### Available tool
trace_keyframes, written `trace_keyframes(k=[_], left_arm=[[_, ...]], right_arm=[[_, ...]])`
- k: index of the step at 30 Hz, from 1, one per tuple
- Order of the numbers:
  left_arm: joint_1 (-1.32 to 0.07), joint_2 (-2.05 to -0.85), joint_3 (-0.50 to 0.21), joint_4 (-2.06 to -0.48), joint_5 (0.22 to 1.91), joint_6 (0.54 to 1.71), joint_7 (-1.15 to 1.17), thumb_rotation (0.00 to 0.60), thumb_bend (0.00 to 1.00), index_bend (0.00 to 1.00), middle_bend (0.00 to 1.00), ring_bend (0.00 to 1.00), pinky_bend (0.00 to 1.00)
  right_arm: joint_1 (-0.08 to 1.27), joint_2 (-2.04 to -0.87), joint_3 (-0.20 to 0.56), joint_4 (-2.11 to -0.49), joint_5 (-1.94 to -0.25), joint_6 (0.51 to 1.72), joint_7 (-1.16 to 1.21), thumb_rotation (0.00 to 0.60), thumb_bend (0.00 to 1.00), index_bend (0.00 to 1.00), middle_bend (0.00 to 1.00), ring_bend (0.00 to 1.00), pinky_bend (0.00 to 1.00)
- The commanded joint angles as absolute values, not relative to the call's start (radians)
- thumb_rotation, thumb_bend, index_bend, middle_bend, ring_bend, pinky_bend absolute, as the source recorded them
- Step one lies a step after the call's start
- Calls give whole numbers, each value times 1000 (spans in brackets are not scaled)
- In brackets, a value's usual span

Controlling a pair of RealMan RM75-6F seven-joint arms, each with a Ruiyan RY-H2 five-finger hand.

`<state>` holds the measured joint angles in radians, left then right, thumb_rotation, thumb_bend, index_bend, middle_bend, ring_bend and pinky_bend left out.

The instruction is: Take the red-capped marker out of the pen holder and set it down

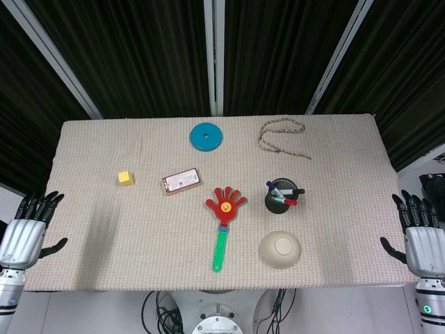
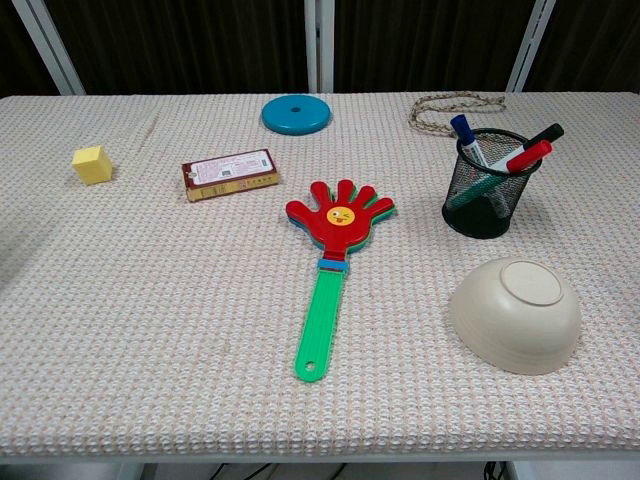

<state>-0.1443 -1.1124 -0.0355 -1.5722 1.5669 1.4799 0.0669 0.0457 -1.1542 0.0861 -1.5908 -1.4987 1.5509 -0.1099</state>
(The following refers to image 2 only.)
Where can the red and green marker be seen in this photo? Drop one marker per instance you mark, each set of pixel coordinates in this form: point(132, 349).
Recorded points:
point(530, 156)

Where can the black cup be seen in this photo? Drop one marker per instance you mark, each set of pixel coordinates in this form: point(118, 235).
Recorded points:
point(475, 217)

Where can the blue and white marker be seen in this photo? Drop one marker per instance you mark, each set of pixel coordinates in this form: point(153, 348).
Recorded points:
point(462, 131)

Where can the black cap marker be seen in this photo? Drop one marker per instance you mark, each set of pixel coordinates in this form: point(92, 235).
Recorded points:
point(547, 134)

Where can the red green hand clapper toy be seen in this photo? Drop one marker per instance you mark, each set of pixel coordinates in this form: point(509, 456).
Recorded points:
point(340, 220)

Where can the blue round disc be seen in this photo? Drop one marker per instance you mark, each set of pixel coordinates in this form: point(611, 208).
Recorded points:
point(285, 120)

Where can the beige woven tablecloth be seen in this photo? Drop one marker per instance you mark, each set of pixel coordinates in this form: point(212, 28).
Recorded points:
point(150, 300)

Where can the cream upturned bowl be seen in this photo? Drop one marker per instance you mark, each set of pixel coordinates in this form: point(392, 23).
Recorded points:
point(515, 325)

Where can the yellow cube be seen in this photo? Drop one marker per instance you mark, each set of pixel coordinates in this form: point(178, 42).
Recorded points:
point(92, 167)

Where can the white upright frame post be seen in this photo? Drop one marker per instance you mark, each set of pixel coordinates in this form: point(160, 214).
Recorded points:
point(319, 45)

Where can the white slanted frame post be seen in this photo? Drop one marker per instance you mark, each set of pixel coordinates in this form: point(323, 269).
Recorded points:
point(531, 45)
point(50, 45)

